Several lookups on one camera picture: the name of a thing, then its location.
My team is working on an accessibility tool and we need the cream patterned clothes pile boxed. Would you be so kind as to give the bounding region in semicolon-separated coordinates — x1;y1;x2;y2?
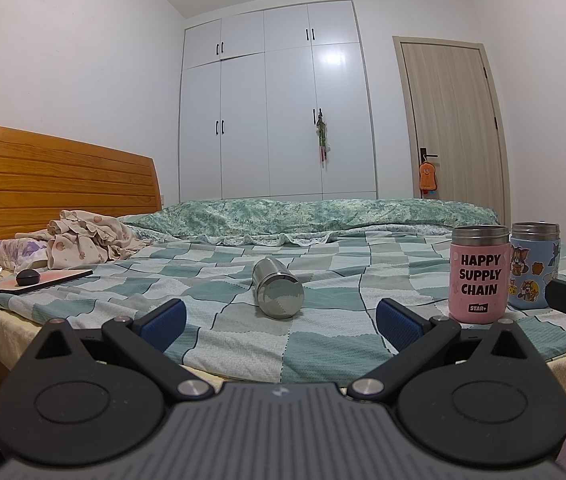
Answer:
14;210;152;270

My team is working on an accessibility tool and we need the pink Happy Supply Chain cup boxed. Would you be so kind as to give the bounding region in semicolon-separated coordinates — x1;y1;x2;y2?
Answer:
449;226;511;324

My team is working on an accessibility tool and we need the green hanging ornament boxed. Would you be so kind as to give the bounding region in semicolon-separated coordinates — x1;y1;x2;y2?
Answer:
315;110;330;166

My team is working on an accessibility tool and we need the steel cup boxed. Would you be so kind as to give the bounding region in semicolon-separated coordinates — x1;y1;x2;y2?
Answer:
251;257;305;320

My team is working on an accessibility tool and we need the orange hanging door charm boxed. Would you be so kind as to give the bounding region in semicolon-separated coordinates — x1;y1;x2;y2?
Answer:
419;162;438;196

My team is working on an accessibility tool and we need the checkered green bed sheet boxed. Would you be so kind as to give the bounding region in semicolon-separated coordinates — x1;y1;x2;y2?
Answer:
0;224;566;386

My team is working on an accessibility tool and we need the purple patterned cloth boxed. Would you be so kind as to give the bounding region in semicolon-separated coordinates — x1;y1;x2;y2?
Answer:
0;237;48;273

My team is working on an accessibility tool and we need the blue cartoon sticker cup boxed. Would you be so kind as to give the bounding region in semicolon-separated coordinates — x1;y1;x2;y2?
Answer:
508;222;560;310

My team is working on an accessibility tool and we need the wooden door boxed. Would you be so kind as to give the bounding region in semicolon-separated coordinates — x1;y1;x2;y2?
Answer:
394;36;511;224

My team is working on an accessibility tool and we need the orange wooden headboard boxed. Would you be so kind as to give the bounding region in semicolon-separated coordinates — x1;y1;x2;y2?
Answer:
0;127;161;240

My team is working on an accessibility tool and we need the green floral duvet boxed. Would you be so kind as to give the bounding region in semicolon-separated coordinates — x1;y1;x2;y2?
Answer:
120;198;499;246

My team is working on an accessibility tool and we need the black round puck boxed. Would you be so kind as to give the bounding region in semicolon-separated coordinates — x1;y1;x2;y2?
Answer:
15;269;40;287

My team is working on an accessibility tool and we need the white wardrobe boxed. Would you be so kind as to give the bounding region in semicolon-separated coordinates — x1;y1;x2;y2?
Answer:
179;0;377;202

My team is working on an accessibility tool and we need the black door handle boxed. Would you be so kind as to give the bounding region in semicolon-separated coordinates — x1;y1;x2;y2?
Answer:
420;148;437;164

